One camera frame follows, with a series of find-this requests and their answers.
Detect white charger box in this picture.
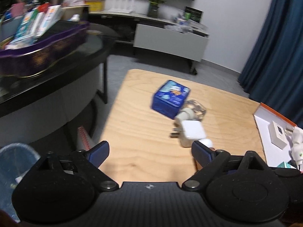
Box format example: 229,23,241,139
269,120,293,150

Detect green and black box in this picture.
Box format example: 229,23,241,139
185,6,204,24

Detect clear plastic containers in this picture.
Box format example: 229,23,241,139
164,16,209,35

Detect tan cardboard box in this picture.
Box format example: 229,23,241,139
62,6,89,21

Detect trash bin blue liner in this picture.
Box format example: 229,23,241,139
0,143,41,223

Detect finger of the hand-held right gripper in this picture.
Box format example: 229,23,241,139
271,168,301,179

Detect blue tin box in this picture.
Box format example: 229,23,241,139
151,80,191,120

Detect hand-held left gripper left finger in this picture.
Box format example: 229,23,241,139
39,141,119,192

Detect white cardboard tray orange edge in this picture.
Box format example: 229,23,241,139
253,102,303,171

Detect black glass table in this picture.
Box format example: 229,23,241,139
0,20,122,147

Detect blue curtain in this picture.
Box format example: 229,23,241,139
238,0,303,123

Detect group of medicine boxes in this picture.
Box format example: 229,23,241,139
5,3,63,50

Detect small white cylinder plug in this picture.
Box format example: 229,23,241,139
175,107,196,126

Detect white round device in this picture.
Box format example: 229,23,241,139
199,138,213,150

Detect white TV stand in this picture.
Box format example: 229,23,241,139
87,11,210,75

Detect white charger adapter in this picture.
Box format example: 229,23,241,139
169,120,207,147

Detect green band-aid box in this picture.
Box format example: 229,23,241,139
276,161,297,170

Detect purple tin tray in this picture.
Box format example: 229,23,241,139
0,21,90,79

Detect white router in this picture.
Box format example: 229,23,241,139
108,0,138,14

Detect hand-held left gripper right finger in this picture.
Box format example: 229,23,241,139
182,141,268,192

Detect yellow box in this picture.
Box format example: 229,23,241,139
85,0,106,12

